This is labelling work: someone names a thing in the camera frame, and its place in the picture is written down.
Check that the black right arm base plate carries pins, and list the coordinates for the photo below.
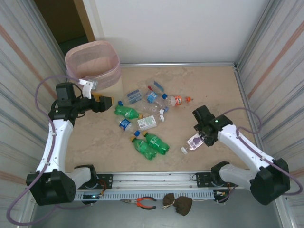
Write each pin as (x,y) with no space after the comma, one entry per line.
(202,179)

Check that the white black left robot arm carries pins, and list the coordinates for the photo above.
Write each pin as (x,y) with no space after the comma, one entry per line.
(59,147)

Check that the clear bottle red blue label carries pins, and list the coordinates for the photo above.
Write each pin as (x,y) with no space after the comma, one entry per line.
(158,86)

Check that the brown cloth bundle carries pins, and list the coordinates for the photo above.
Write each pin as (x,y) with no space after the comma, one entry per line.
(184,205)

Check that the green soda bottle yellow cap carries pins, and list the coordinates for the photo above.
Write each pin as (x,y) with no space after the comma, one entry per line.
(126,111)
(156,142)
(145,149)

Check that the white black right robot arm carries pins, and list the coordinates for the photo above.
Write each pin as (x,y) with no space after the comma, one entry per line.
(249,147)

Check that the blue label water bottle blue cap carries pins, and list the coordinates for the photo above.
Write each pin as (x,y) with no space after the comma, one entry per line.
(124,124)

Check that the beige plastic waste bin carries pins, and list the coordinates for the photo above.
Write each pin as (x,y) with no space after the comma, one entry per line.
(117,86)

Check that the aluminium mounting rail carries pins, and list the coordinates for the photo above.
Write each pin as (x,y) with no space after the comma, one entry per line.
(154,178)

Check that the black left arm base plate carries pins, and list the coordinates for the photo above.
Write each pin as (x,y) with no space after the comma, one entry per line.
(107,180)

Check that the small circuit board green light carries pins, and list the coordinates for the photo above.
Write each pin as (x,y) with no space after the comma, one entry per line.
(91,196)

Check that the clear bottle light blue label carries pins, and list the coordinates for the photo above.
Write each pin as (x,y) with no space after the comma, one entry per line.
(151,97)

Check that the purple grape juice bottle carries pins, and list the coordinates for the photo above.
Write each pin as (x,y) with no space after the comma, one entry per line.
(193,142)

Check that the brown wooden door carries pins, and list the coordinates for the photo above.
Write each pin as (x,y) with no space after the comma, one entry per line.
(83,14)

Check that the white green label bottle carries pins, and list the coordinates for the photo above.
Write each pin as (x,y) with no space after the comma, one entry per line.
(147,122)

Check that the pink bin liner bag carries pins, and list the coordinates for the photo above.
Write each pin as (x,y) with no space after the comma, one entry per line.
(104,76)

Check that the crushed clear bottle white cap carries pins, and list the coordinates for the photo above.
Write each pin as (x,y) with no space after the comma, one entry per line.
(152,108)

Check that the clear bottle navy label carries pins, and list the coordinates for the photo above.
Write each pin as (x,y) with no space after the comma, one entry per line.
(134,96)

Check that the orange soda bottle orange cap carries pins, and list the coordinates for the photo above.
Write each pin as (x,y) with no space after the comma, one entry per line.
(178,100)

